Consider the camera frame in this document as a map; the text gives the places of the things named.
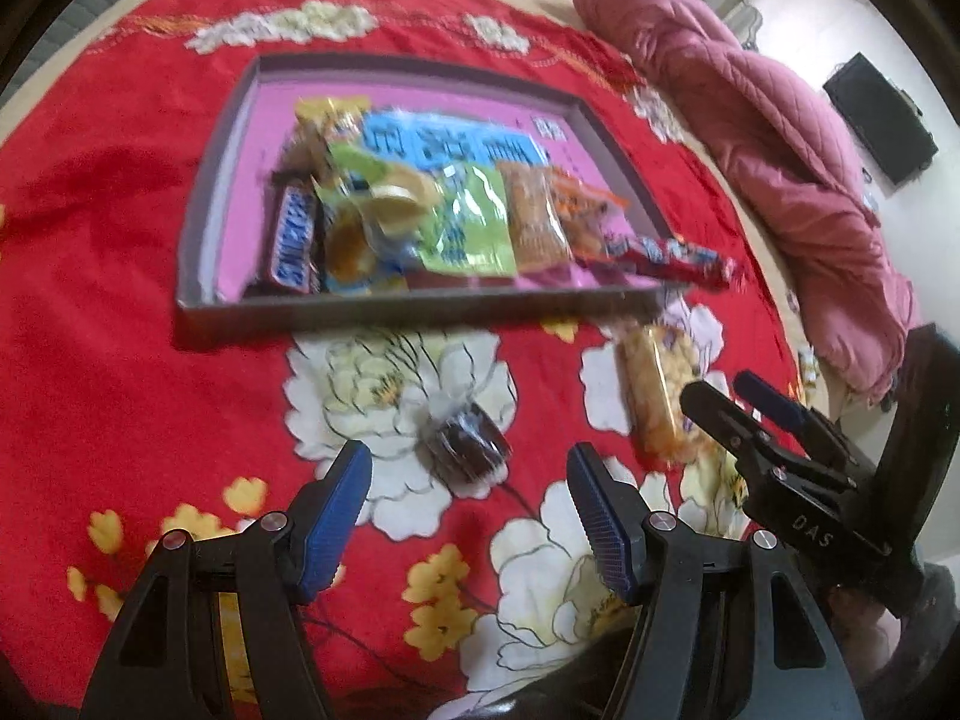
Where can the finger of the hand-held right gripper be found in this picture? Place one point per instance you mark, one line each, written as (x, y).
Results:
(776, 405)
(716, 416)

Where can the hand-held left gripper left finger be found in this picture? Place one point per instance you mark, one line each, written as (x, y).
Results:
(334, 517)

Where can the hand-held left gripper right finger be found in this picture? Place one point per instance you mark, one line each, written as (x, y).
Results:
(600, 525)

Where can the clear rice cracker packet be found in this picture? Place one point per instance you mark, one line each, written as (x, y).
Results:
(656, 390)

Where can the dark chocolate cake packet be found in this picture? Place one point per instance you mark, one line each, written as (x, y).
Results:
(465, 446)

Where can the red snack packet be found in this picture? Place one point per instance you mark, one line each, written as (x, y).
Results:
(675, 259)

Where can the purple shallow box tray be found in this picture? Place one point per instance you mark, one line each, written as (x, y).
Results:
(375, 315)

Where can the orange snack packet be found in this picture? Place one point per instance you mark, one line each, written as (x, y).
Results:
(589, 214)

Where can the clear brown pastry packet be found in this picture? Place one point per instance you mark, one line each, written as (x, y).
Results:
(532, 221)

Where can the brown chocolate bar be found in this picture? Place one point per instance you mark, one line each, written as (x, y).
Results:
(289, 240)

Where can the green packet with round cookies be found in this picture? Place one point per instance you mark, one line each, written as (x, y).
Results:
(375, 217)

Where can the green snack packet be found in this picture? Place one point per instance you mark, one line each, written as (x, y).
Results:
(469, 229)

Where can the yellow snack packet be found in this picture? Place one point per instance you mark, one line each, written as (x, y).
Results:
(334, 116)

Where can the person's right hand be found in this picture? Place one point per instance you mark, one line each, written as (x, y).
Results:
(877, 630)

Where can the pink quilted duvet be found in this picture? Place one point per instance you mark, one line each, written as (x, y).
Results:
(750, 127)

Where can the black television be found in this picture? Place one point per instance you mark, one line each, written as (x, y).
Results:
(877, 116)

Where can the red floral blanket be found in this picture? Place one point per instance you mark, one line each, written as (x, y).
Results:
(112, 277)

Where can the pink book with blue label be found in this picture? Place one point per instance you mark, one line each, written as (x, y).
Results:
(259, 131)

